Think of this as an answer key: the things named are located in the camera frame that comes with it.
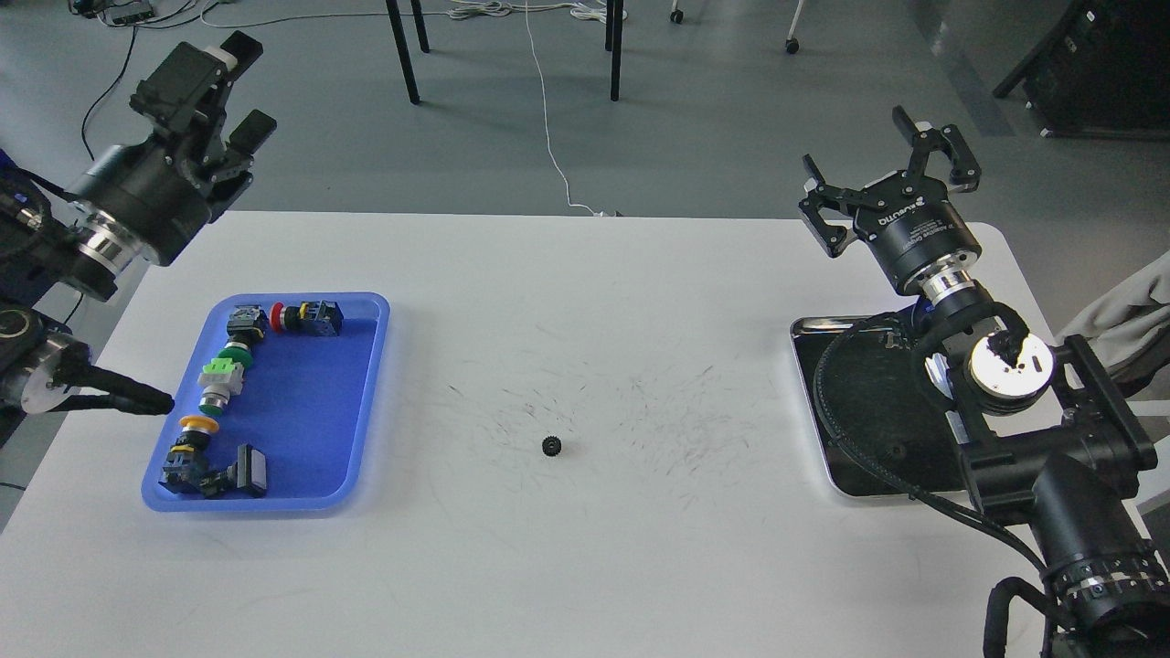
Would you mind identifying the white chair base casters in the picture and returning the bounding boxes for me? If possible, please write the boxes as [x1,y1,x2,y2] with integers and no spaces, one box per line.
[669,0,810,54]

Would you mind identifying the small black gear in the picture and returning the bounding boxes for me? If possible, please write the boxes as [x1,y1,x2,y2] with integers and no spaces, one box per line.
[541,436,563,457]

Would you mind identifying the silver metal tray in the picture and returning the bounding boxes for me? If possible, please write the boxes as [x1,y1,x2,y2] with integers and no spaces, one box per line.
[790,316,965,500]

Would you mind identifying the black green pushbutton switch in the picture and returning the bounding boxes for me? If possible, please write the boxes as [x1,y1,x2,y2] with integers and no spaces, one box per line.
[216,304,269,370]

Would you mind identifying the black square pushbutton switch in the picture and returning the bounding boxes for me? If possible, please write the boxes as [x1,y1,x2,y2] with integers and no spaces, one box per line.
[199,444,269,496]

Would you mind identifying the power strip on floor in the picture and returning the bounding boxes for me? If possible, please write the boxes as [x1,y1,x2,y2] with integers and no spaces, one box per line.
[67,0,157,27]

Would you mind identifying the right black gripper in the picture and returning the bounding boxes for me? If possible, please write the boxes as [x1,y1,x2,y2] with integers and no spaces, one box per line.
[798,107,984,295]

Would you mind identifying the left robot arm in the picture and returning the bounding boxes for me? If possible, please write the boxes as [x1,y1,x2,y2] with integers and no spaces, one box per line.
[1,32,277,439]

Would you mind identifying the red emergency stop button switch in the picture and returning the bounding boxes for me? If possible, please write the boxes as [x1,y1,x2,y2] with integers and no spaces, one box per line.
[268,300,344,337]

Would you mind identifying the grey cloth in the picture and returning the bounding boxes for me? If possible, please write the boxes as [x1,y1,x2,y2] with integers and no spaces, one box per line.
[1057,252,1169,388]

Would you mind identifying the black cable on floor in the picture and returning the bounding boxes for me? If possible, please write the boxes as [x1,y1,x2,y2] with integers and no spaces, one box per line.
[69,0,225,162]

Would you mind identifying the blue plastic tray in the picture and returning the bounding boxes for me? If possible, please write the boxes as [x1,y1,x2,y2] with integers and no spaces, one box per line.
[142,292,391,514]

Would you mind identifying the black cabinet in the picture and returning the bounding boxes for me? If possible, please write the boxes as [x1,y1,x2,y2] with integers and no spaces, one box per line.
[992,1,1169,140]

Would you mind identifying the white cable on floor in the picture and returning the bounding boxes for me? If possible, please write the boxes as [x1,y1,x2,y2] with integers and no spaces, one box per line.
[448,0,632,218]

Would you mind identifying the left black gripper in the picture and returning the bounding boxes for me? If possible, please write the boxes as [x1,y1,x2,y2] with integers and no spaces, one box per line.
[66,30,278,266]

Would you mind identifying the yellow pushbutton switch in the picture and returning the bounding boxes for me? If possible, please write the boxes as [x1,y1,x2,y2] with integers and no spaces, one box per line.
[158,414,220,494]

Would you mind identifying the green white pushbutton switch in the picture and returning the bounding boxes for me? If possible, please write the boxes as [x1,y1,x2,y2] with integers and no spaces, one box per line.
[197,357,247,417]

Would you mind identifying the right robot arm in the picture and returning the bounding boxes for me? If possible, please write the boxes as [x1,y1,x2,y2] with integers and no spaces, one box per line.
[792,107,1166,657]

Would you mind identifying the black table legs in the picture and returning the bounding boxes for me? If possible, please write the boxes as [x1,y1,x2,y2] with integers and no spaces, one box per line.
[384,0,625,105]

